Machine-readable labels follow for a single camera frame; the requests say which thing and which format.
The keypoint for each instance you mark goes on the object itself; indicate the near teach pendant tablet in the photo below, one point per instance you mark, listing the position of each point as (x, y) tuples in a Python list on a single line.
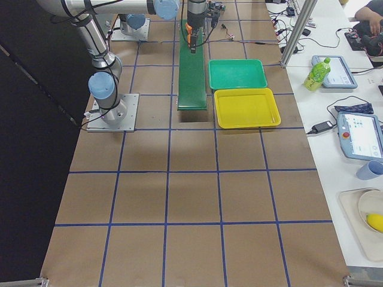
[(360, 136)]

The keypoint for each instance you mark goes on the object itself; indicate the far teach pendant tablet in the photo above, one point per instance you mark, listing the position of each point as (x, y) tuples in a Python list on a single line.
[(339, 76)]

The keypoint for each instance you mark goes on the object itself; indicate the green tea bottle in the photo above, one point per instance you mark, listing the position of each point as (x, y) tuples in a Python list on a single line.
[(317, 75)]

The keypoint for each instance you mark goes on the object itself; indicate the beige serving tray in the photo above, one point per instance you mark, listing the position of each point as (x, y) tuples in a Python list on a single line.
[(369, 241)]

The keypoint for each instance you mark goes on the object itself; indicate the aluminium frame post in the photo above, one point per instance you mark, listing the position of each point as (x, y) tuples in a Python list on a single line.
[(301, 22)]

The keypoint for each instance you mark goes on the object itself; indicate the green plastic tray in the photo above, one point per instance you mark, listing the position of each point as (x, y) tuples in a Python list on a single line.
[(236, 73)]

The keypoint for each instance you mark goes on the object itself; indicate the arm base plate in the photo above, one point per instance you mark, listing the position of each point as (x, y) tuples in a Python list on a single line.
[(126, 33), (122, 118)]

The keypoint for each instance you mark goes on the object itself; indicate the cream bowl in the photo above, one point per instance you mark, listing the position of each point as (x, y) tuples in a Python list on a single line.
[(370, 202)]

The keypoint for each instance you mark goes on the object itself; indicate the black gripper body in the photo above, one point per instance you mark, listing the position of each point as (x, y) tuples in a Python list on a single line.
[(195, 18)]

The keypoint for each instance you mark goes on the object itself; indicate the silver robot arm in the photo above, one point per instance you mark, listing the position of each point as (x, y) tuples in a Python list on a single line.
[(103, 85), (133, 22)]

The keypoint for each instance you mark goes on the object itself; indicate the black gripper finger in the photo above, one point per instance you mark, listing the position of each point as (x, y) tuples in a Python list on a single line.
[(193, 40)]

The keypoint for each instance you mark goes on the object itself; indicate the orange cylinder plain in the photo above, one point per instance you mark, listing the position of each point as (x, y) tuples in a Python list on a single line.
[(189, 32)]

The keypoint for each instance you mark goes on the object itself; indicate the blue plastic cup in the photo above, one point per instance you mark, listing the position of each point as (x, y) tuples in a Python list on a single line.
[(370, 170)]

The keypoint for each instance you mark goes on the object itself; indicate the black power adapter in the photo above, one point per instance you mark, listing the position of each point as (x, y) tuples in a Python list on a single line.
[(321, 127)]

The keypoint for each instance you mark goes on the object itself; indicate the teach pendant tablet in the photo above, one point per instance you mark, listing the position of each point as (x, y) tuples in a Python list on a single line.
[(339, 76), (360, 136)]

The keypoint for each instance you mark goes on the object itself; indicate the yellow plastic tray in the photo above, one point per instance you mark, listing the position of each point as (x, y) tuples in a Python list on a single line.
[(246, 108)]

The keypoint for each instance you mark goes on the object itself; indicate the person at desk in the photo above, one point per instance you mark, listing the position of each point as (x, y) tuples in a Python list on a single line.
[(369, 28)]

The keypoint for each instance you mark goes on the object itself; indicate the yellow lemon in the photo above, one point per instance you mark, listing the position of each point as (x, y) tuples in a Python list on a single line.
[(375, 221)]

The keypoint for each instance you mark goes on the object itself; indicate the green conveyor belt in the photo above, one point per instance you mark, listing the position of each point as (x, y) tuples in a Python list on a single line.
[(191, 76)]

